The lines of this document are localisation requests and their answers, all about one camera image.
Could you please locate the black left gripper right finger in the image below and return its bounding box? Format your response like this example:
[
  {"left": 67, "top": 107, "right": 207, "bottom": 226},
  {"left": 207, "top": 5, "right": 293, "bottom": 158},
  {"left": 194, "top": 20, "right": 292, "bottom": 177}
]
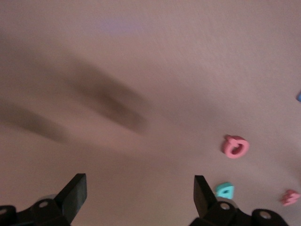
[{"left": 194, "top": 175, "right": 218, "bottom": 218}]

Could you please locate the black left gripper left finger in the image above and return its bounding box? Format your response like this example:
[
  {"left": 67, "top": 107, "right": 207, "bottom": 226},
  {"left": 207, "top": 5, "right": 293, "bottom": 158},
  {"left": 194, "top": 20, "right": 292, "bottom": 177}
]
[{"left": 55, "top": 173, "right": 87, "bottom": 224}]

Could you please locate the teal capital letter R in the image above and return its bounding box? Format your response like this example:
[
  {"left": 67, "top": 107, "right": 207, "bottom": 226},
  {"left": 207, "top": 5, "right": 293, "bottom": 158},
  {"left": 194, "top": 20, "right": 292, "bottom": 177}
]
[{"left": 214, "top": 182, "right": 235, "bottom": 200}]

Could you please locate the red capital letter Q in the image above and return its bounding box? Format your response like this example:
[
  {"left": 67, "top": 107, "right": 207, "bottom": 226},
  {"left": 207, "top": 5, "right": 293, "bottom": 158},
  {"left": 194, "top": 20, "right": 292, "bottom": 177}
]
[{"left": 222, "top": 134, "right": 250, "bottom": 159}]

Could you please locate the red lowercase letter w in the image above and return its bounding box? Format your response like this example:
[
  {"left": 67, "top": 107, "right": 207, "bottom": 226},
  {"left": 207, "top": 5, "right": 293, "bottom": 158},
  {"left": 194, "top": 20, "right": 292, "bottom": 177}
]
[{"left": 281, "top": 189, "right": 301, "bottom": 207}]

